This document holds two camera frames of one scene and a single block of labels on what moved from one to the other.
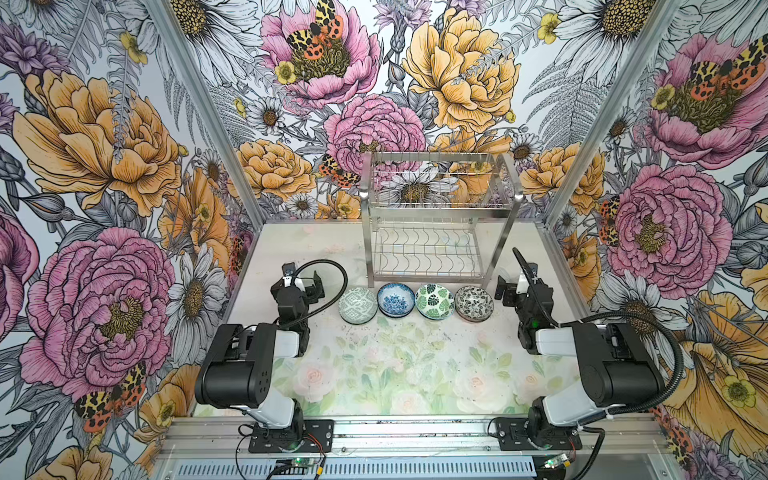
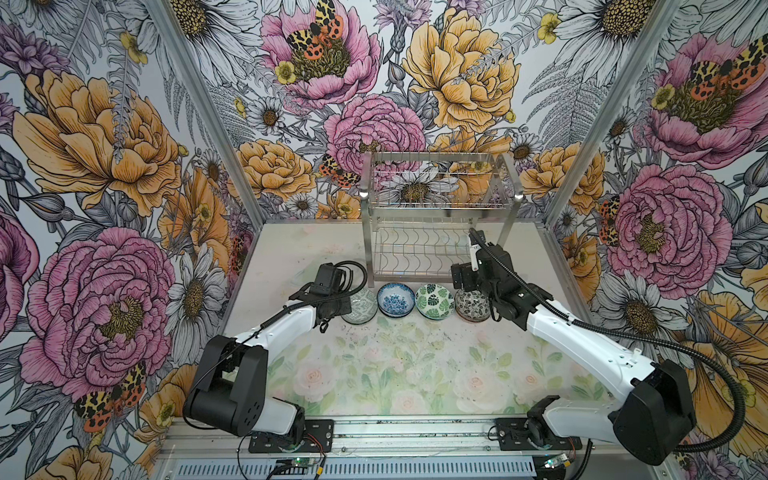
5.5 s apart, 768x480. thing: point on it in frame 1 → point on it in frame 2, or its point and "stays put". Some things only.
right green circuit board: (553, 462) stays put
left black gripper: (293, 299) → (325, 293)
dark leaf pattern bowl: (474, 304) stays put
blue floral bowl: (396, 300) stays put
